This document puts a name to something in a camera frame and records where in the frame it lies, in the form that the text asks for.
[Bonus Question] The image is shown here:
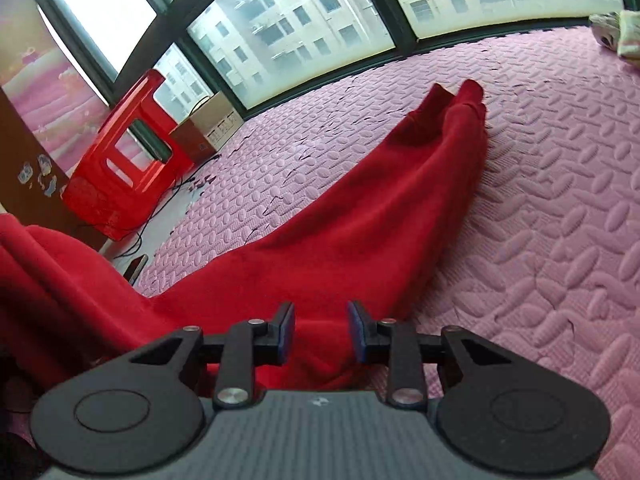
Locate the brown cardboard box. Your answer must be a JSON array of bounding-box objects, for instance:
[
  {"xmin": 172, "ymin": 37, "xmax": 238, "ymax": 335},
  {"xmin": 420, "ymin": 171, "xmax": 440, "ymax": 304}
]
[{"xmin": 170, "ymin": 92, "xmax": 244, "ymax": 165}]

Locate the pink foam puzzle mat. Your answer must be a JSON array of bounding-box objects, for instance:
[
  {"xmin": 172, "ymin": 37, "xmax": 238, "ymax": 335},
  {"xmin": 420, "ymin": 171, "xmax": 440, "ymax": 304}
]
[{"xmin": 138, "ymin": 28, "xmax": 639, "ymax": 479}]

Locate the red garment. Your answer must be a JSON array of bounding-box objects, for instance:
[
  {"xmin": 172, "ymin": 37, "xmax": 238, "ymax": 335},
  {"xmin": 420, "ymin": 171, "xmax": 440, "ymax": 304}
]
[{"xmin": 1, "ymin": 80, "xmax": 488, "ymax": 390}]

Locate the pink patterned curtain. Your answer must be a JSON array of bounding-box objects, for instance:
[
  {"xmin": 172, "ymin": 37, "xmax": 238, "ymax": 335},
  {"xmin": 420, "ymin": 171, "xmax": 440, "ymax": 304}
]
[{"xmin": 1, "ymin": 0, "xmax": 108, "ymax": 174}]

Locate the black cable on floor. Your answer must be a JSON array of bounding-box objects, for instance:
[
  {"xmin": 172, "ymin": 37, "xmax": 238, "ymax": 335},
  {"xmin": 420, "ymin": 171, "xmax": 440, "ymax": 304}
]
[{"xmin": 112, "ymin": 154, "xmax": 222, "ymax": 261}]

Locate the pale clothes pile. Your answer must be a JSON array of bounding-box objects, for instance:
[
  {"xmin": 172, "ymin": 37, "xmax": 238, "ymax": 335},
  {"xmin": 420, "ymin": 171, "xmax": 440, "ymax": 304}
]
[{"xmin": 589, "ymin": 10, "xmax": 640, "ymax": 65}]

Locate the green window frame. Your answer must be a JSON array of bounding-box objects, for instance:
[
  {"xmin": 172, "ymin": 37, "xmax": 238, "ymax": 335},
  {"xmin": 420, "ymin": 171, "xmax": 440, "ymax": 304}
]
[{"xmin": 36, "ymin": 0, "xmax": 639, "ymax": 118}]

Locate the red plastic stool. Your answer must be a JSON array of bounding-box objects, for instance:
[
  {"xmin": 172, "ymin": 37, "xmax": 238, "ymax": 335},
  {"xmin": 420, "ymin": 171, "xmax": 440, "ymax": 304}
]
[{"xmin": 62, "ymin": 70, "xmax": 193, "ymax": 242}]

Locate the smartphone on floor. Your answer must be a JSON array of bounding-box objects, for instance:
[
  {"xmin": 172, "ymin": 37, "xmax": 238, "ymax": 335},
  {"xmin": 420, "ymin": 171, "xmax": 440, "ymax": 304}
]
[{"xmin": 122, "ymin": 254, "xmax": 149, "ymax": 285}]

